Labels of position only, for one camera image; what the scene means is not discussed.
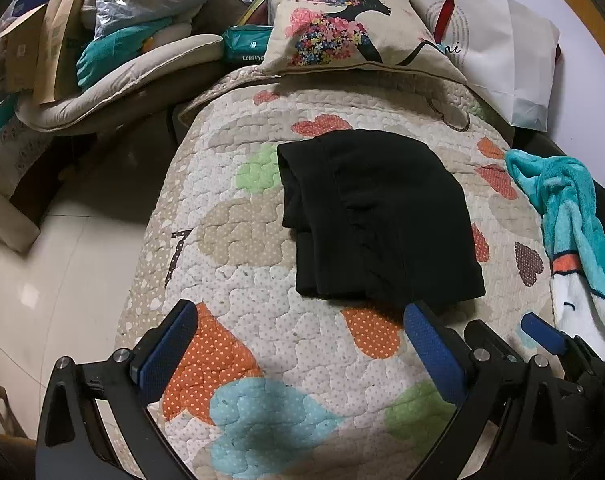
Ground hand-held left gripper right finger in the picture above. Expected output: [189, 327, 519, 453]
[403, 301, 579, 480]

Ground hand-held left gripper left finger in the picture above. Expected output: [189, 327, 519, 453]
[35, 299, 200, 480]

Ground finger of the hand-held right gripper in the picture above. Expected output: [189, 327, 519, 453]
[521, 312, 583, 362]
[463, 319, 525, 364]

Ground black pants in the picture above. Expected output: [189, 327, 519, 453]
[276, 129, 487, 312]

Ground heart-printed quilt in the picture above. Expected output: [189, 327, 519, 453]
[113, 66, 559, 480]

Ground teal printed blanket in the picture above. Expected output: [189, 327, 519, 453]
[505, 149, 605, 362]

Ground beige seat cushion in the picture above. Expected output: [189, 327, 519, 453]
[15, 22, 226, 134]

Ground white paper bag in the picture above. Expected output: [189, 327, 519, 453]
[407, 0, 562, 131]

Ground teal cloth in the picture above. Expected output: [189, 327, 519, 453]
[76, 17, 176, 93]

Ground teal wipes packet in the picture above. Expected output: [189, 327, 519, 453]
[221, 25, 274, 65]

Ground brown cardboard box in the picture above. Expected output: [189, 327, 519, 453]
[32, 0, 84, 107]
[0, 4, 49, 95]

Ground floral printed cushion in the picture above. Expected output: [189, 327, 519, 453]
[257, 0, 469, 84]

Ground wooden frame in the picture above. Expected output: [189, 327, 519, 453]
[525, 0, 605, 91]

